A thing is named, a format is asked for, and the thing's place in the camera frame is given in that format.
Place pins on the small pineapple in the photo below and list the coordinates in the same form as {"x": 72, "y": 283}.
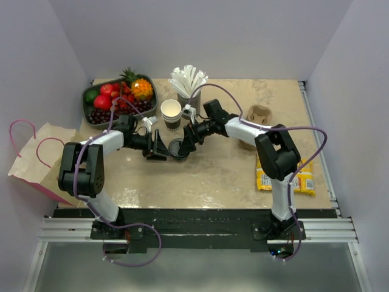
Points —
{"x": 130, "y": 77}

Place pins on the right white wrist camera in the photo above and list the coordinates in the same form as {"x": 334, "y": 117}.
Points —
{"x": 189, "y": 112}

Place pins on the red apple lower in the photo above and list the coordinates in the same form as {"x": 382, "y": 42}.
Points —
{"x": 102, "y": 102}

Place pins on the grey straw holder cup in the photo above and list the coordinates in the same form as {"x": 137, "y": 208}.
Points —
{"x": 195, "y": 102}

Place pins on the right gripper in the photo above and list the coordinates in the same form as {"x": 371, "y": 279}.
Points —
{"x": 191, "y": 136}

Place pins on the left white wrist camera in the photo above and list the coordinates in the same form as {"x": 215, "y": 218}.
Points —
{"x": 149, "y": 121}

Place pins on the black paper coffee cup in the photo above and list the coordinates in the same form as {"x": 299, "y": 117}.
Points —
{"x": 180, "y": 159}

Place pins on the grey fruit tray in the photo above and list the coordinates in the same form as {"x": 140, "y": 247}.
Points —
{"x": 87, "y": 108}

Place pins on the orange spiky fruit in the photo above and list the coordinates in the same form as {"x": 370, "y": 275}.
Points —
{"x": 142, "y": 89}

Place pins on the stack of paper cups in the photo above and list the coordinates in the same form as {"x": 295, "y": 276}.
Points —
{"x": 171, "y": 112}

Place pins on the white wrapped straws bunch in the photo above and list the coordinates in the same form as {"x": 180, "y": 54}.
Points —
{"x": 185, "y": 80}

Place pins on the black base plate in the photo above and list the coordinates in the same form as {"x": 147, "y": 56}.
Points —
{"x": 143, "y": 229}

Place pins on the green lime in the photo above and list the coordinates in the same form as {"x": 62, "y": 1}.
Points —
{"x": 90, "y": 96}

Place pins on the aluminium frame rail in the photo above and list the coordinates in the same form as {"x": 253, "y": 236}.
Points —
{"x": 321, "y": 226}

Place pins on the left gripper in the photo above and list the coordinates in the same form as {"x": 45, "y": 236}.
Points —
{"x": 159, "y": 147}

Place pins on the cardboard cup carrier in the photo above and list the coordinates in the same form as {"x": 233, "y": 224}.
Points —
{"x": 260, "y": 115}

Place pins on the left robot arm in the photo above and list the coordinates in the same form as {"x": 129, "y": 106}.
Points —
{"x": 82, "y": 170}

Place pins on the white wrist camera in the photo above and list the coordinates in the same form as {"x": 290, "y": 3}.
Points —
{"x": 149, "y": 121}
{"x": 189, "y": 112}

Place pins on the red apple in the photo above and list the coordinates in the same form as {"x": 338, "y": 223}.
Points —
{"x": 106, "y": 89}
{"x": 102, "y": 102}

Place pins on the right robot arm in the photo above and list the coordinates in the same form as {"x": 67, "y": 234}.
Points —
{"x": 276, "y": 150}

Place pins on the yellow snack bag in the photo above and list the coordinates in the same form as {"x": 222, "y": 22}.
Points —
{"x": 302, "y": 183}

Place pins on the black plastic cup lid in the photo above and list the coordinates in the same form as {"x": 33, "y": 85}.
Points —
{"x": 174, "y": 147}

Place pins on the brown paper bag pink handles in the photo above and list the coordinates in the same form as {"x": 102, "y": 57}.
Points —
{"x": 38, "y": 162}

